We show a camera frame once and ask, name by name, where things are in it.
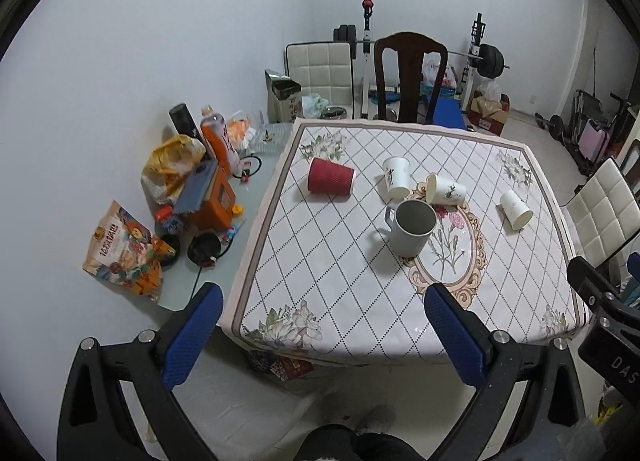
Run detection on yellow plastic bag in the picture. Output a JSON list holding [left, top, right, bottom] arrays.
[[141, 135, 207, 204]]

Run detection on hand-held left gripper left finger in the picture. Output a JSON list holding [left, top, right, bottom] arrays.
[[57, 283, 224, 461]]

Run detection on white paper cup green sprig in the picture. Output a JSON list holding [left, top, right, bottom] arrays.
[[425, 172, 468, 205]]

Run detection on white squat rack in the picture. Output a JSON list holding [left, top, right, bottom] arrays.
[[359, 0, 488, 116]]

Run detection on orange drink bottle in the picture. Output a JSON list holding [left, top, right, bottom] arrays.
[[200, 105, 240, 174]]

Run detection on grey slipper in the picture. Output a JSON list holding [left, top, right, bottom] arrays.
[[357, 404, 398, 434]]

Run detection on orange snack packet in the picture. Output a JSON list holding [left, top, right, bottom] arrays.
[[226, 113, 258, 152]]

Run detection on black thermos flask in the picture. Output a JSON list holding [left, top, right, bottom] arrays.
[[169, 103, 207, 154]]

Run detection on red printed box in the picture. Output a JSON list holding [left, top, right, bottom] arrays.
[[247, 351, 316, 382]]

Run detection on cardboard box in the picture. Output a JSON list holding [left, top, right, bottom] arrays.
[[467, 91, 511, 136]]

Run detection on white and red plastic bag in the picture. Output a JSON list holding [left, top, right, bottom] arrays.
[[421, 53, 458, 89]]

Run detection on black small bowl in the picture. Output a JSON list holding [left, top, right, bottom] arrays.
[[157, 233, 181, 267]]

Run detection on grey ceramic mug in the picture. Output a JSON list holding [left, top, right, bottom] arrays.
[[383, 199, 438, 258]]

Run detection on red ribbed paper cup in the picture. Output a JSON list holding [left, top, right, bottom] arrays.
[[307, 156, 356, 198]]

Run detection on white padded chair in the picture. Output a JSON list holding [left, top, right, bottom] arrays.
[[285, 41, 361, 119], [560, 157, 633, 267]]

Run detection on orange box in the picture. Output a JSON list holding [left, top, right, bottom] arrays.
[[187, 173, 238, 232]]

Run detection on clear glass tray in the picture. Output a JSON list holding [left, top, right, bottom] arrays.
[[245, 123, 293, 156]]

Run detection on white paper cup dark print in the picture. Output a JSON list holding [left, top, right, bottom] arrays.
[[382, 156, 413, 201]]

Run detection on person's dark trouser legs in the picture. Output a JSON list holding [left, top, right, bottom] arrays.
[[290, 423, 426, 461]]

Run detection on black round lid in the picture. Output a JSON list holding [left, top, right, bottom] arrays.
[[187, 232, 222, 267]]

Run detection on blue weight bench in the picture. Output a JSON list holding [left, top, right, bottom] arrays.
[[370, 91, 468, 129]]

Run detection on barbell with black plates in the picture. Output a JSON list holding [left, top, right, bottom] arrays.
[[332, 25, 511, 78]]

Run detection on blue and red toy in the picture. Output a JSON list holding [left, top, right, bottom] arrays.
[[154, 206, 183, 234]]

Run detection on dark tea box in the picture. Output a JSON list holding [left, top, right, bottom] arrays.
[[265, 69, 303, 122]]

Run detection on pink suitcase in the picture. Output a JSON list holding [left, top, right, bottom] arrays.
[[582, 118, 613, 164]]

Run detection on colourful snack bag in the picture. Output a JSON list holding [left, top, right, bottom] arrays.
[[82, 200, 177, 303]]

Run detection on floral checked tablecloth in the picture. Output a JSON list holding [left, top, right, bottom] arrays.
[[218, 117, 591, 359]]

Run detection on plain white paper cup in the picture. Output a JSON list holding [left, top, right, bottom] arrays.
[[499, 189, 535, 231]]

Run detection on grey-blue flat box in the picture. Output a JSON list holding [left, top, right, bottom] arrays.
[[174, 161, 220, 216]]

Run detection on dark wooden chair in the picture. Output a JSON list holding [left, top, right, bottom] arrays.
[[374, 32, 448, 124]]

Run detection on green plastic bag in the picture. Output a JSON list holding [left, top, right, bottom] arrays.
[[301, 93, 331, 118]]

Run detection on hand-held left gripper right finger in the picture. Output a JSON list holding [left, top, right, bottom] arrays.
[[424, 283, 587, 461]]

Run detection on black dumbbell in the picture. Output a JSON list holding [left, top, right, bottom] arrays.
[[535, 112, 566, 134]]

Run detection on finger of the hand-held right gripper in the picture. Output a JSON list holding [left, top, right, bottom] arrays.
[[567, 256, 640, 316]]

